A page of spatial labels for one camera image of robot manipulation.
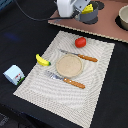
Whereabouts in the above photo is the pink toy stove top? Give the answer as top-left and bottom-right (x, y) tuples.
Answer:
(48, 0), (128, 43)

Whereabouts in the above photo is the toy knife wooden handle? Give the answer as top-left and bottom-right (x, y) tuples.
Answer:
(59, 48), (99, 63)

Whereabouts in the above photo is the grey toy saucepan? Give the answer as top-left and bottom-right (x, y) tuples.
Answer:
(75, 1), (99, 23)

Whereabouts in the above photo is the yellow toy cheese wedge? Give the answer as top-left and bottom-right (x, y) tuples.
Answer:
(82, 4), (93, 14)

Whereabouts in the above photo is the beige woven placemat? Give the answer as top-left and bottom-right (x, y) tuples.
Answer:
(14, 31), (114, 128)

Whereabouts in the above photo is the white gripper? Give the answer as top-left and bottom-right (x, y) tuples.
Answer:
(57, 0), (77, 17)

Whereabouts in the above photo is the yellow toy banana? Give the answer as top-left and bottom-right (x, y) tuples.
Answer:
(36, 54), (51, 66)

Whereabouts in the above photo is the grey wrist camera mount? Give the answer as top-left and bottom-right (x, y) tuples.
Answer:
(73, 0), (91, 16)

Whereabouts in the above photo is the round wooden plate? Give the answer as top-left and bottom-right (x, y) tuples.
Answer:
(56, 54), (83, 78)

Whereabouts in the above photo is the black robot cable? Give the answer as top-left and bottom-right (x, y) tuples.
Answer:
(13, 0), (63, 22)

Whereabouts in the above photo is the toy fork wooden handle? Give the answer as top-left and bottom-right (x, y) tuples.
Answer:
(45, 71), (85, 89)

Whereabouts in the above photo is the light blue milk carton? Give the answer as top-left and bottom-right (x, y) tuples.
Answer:
(4, 65), (25, 85)

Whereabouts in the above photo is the red toy tomato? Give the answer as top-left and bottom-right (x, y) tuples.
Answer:
(75, 37), (86, 48)

